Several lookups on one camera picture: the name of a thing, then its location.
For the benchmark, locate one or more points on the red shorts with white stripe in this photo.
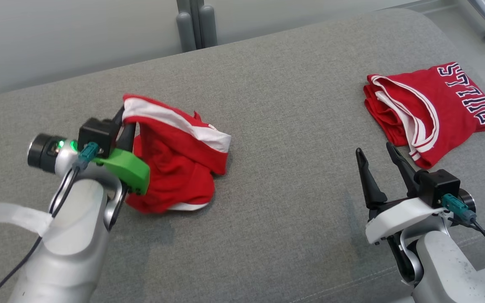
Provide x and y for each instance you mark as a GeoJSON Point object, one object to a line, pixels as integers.
{"type": "Point", "coordinates": [179, 168]}

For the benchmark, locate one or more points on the grey fabric sofa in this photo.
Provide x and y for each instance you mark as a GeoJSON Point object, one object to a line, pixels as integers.
{"type": "Point", "coordinates": [276, 147]}

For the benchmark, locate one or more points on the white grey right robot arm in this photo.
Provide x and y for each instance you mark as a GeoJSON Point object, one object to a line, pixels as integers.
{"type": "Point", "coordinates": [444, 269]}

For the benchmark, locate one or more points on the red jersey with white sleeves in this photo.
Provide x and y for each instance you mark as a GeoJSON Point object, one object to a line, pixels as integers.
{"type": "Point", "coordinates": [440, 109]}

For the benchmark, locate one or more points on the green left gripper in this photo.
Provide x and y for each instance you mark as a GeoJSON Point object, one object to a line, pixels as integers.
{"type": "Point", "coordinates": [133, 168]}

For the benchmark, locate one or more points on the grey partition post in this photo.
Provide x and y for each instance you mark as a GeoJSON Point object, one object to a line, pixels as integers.
{"type": "Point", "coordinates": [196, 23]}

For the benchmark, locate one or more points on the white tape strip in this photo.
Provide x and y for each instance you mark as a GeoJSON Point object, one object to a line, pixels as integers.
{"type": "Point", "coordinates": [15, 215]}

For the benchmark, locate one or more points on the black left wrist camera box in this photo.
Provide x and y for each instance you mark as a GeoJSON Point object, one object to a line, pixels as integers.
{"type": "Point", "coordinates": [97, 135]}

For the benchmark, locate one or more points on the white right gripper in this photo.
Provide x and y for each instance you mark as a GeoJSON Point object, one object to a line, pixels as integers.
{"type": "Point", "coordinates": [398, 219]}

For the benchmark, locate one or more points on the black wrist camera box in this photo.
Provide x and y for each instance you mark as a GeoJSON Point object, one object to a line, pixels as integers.
{"type": "Point", "coordinates": [97, 135]}
{"type": "Point", "coordinates": [438, 187]}

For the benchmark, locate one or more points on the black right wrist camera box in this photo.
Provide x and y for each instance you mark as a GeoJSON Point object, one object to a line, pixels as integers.
{"type": "Point", "coordinates": [438, 187]}

